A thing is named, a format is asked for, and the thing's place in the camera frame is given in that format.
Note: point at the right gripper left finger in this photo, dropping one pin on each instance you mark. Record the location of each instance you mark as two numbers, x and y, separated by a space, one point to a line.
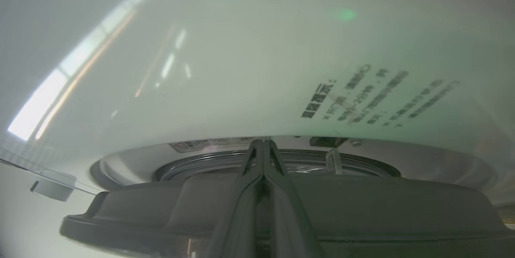
241 217

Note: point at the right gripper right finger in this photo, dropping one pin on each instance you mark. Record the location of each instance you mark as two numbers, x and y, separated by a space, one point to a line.
287 217

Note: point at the grey warning sticker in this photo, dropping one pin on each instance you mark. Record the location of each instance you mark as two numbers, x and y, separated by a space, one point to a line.
209 145

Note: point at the black door lock latch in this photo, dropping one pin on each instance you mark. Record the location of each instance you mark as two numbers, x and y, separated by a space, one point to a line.
328 142

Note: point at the white front-load washing machine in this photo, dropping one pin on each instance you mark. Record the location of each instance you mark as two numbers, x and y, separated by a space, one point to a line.
257 69

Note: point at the dark round washing machine door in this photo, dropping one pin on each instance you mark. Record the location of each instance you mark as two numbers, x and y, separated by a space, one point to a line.
402 209

